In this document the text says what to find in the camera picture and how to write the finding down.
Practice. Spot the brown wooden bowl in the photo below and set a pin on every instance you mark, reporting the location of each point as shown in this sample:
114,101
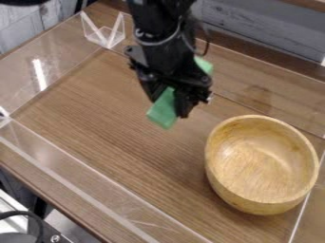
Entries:
261,164

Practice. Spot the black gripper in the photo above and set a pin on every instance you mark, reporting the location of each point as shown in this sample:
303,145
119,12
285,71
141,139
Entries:
168,65

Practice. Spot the clear acrylic corner bracket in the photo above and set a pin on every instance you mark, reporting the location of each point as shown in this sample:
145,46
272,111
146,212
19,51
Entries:
106,37

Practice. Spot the clear acrylic barrier walls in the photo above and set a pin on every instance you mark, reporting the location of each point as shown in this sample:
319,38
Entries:
123,177

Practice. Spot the green rectangular block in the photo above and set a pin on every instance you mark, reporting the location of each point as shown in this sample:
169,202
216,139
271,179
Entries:
162,113

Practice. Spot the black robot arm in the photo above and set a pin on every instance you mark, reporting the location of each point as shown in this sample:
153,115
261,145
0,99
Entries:
162,20

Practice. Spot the black metal bracket with bolt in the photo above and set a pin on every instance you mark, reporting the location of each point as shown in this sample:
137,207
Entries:
53,236

